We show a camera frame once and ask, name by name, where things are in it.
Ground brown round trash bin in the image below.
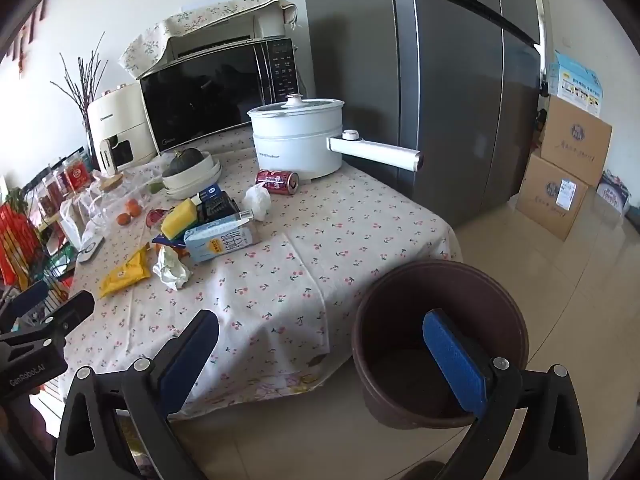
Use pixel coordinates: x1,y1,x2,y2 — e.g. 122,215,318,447
350,259,530,431

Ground black microwave oven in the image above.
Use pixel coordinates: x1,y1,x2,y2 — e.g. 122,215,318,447
137,37,301,157

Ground white electric cooking pot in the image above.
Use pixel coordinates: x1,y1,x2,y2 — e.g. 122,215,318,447
247,94,423,183

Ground white plate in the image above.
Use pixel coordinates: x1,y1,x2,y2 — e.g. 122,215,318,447
166,172,223,200
164,164,223,196

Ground blue and white box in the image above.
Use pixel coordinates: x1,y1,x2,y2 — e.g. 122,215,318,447
547,51,605,107

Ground cherry print tablecloth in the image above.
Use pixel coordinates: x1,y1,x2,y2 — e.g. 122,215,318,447
60,122,463,421

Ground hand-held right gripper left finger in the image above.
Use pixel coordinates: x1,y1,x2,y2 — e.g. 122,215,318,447
54,309,221,480

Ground small red drink can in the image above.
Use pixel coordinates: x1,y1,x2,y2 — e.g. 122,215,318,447
255,169,300,196

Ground yellow snack wrapper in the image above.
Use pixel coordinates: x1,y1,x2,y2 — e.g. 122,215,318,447
98,247,152,300

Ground red snack bag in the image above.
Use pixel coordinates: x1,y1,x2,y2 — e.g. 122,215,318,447
0,202,41,288

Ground cardboard box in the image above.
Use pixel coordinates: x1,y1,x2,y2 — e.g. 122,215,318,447
539,95,613,187
515,152,591,242

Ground blue and white milk carton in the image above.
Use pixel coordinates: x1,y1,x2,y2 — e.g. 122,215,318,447
182,210,261,265

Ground white crumpled paper ball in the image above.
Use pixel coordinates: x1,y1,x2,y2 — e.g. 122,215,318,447
242,182,272,222

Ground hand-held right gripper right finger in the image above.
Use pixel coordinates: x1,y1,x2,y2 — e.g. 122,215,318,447
422,309,591,480

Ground white air fryer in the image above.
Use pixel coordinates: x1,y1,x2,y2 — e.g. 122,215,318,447
86,82,158,173

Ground purple and white package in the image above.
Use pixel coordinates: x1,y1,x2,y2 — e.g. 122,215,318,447
595,172,631,218

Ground yellow sponge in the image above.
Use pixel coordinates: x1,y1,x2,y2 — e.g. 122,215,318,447
160,198,201,241

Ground glass jar with red label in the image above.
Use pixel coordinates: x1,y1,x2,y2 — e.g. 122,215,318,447
65,160,91,194

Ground white crumpled paper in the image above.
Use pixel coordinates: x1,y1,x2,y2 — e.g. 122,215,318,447
152,246,193,291

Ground dried branches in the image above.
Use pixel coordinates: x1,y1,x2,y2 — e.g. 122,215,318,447
50,32,108,126

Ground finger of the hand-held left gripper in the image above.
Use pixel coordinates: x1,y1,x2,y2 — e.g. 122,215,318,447
0,290,96,350
0,280,50,334

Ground small dark blue carton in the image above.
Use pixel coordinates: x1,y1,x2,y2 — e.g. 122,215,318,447
196,184,242,224

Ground dark green pumpkin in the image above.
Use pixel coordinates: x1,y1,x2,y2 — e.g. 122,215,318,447
168,147,206,177

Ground black wire rack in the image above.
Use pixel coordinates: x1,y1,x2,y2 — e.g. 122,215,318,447
32,255,76,306

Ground white pan with green handle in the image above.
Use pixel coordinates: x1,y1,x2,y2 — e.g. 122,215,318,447
149,152,221,194

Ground glass teapot with wooden lid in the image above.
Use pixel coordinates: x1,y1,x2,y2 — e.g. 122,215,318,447
87,172,151,231

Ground floral cloth cover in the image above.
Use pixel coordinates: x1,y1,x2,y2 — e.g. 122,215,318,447
118,0,300,79

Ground white wireless charger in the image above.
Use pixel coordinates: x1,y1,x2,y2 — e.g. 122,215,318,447
76,232,106,264

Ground grey refrigerator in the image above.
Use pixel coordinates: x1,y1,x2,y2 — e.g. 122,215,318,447
300,0,543,228

